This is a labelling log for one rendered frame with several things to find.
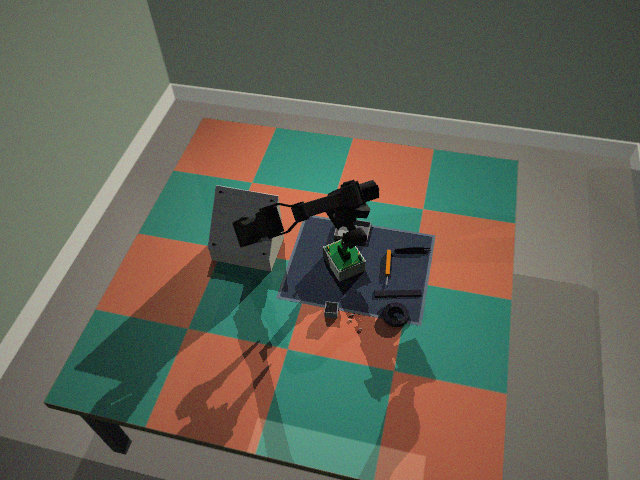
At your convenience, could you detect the green power plug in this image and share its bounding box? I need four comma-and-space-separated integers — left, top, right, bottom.
338, 233, 350, 256

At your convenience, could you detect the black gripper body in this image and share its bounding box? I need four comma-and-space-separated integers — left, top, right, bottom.
326, 209, 367, 248

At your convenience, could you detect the dark blue work mat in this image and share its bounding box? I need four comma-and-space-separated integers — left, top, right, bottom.
276, 216, 436, 326

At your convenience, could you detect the green circuit board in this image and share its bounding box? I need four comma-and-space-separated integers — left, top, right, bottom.
325, 240, 364, 271

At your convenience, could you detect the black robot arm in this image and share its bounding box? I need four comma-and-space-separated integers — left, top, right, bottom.
232, 180, 380, 248

